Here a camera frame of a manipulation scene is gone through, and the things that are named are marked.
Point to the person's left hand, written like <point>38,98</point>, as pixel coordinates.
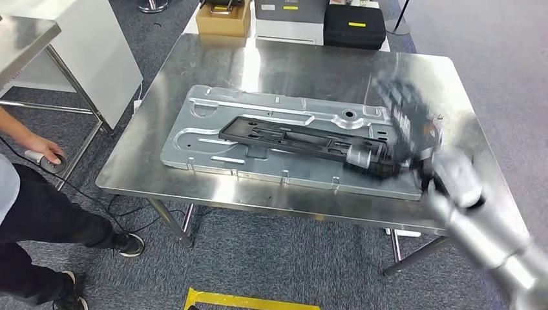
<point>47,147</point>

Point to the person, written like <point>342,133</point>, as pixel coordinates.
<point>43,214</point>

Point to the grey white equipment case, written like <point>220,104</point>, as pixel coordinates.
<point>289,30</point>

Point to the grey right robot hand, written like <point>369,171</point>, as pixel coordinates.
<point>411,124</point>

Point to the white table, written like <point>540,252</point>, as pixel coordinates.
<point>190,28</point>

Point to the white cabinet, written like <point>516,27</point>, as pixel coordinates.
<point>102,64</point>

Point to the chrome round base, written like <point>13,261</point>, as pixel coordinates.
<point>153,6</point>

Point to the black pole grey round base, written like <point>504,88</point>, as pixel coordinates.
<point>398,28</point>

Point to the small stainless steel table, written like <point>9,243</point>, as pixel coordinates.
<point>21,38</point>

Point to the person's left forearm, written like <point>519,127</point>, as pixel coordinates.
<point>13,126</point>

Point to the stamped silver metal panel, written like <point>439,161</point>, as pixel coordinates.
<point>192,145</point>

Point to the white power strip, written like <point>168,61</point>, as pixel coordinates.
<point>402,233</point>
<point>138,106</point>

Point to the black case yellow label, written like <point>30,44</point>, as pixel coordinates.
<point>353,36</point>

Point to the cardboard box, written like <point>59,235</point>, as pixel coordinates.
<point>222,25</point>

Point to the handheld grey button controller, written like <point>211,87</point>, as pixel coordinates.
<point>33,156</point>

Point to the stainless steel workbench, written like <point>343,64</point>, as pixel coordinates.
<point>299,68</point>

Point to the black plastic plate bracket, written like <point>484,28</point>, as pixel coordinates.
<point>299,141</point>

